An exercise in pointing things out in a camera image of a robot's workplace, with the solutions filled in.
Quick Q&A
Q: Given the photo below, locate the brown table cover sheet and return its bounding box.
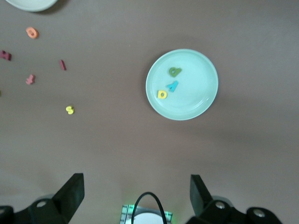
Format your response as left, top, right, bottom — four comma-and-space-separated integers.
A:
0, 0, 299, 224

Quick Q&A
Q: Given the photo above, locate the orange foam letter e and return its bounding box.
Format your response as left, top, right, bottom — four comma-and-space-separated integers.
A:
25, 27, 40, 40

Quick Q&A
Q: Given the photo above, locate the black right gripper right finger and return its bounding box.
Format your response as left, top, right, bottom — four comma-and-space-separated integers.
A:
186, 174, 284, 224

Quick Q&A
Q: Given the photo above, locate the green foam letter p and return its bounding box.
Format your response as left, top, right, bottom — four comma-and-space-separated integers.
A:
168, 67, 182, 78

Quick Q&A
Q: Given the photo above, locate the light green plastic plate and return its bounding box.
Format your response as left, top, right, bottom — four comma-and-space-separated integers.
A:
145, 48, 219, 121

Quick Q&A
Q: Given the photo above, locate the light blue foam letter y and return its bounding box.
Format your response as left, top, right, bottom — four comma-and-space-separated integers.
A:
166, 80, 179, 93

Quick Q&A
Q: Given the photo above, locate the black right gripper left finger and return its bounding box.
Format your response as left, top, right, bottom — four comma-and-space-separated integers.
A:
0, 173, 85, 224

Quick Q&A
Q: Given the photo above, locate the beige plastic plate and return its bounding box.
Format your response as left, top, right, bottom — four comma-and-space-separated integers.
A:
4, 0, 59, 12

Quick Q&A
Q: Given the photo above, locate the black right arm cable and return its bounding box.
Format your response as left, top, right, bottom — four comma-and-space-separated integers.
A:
131, 192, 168, 224

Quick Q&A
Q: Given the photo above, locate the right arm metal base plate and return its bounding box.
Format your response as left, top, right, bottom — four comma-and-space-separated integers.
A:
121, 204, 173, 224

